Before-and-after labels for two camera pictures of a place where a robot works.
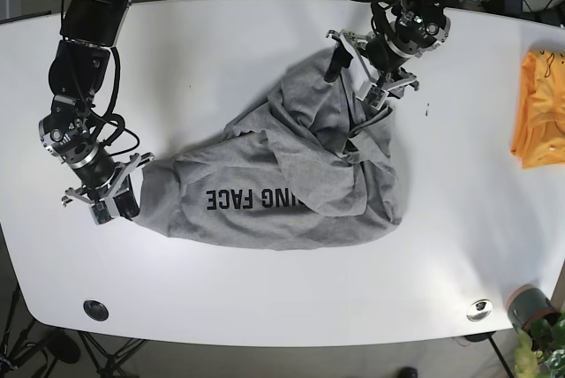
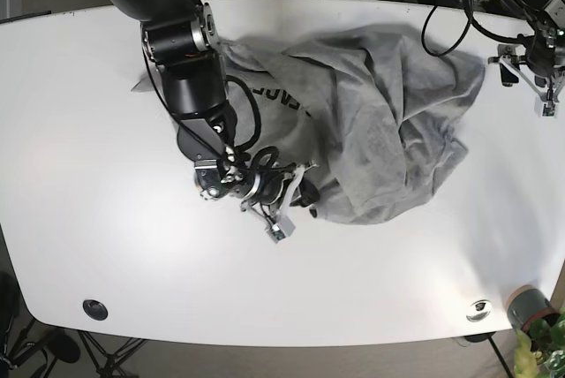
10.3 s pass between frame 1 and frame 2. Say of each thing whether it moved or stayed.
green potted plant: stayed
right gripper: moved
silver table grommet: stayed
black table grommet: stayed
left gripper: moved
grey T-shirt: moved
